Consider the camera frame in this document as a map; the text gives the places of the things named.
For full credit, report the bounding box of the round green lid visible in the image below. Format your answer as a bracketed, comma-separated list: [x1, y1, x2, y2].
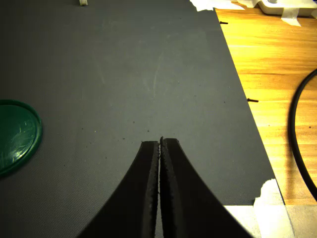
[0, 99, 43, 177]

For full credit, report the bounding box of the white masking tape piece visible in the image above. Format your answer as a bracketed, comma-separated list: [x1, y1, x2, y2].
[189, 0, 260, 12]
[280, 7, 302, 27]
[224, 178, 296, 238]

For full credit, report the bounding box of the dark grey mat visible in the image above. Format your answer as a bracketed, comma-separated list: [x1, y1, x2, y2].
[0, 0, 286, 238]

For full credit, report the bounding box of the thick black camera cable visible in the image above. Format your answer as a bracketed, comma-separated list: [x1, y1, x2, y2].
[288, 68, 317, 196]

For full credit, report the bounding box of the small white bracket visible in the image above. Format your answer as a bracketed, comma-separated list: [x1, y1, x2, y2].
[257, 0, 317, 18]

